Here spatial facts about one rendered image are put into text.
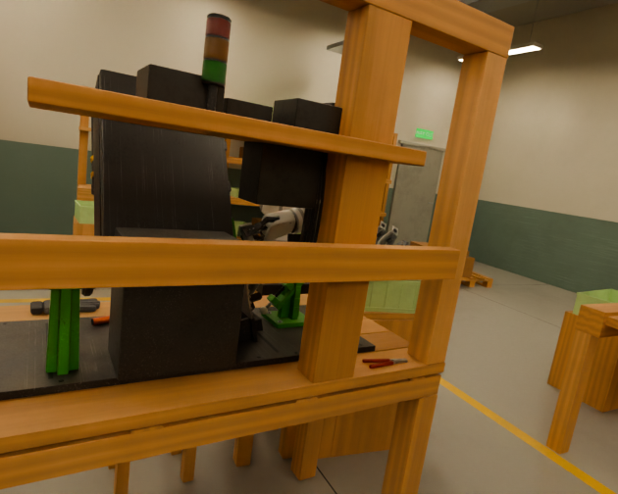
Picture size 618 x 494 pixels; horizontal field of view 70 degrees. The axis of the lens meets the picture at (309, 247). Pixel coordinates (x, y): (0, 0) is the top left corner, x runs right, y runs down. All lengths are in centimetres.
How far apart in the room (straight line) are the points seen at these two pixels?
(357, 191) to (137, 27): 613
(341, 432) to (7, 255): 194
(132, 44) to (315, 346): 618
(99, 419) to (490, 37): 139
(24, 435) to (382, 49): 114
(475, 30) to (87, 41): 602
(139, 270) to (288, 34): 700
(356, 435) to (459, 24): 196
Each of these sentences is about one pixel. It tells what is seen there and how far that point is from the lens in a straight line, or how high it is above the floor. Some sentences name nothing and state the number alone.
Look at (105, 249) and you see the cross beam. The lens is 90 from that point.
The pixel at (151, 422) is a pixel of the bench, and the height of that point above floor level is 85.
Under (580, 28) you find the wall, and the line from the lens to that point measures 947.
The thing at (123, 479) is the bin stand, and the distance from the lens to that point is 221.
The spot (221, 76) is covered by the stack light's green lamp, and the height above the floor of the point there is 162.
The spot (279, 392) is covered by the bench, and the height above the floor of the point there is 87.
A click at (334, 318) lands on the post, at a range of 122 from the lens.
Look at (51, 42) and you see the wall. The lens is 698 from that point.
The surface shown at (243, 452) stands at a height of 8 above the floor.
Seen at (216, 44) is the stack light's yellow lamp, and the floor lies 168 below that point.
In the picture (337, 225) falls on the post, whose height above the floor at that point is 132.
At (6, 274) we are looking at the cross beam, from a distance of 90.
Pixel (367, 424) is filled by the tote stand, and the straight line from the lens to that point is 254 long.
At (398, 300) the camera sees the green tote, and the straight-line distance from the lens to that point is 231.
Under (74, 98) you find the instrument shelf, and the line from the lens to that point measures 88.
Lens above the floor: 146
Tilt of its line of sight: 10 degrees down
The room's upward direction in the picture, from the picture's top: 8 degrees clockwise
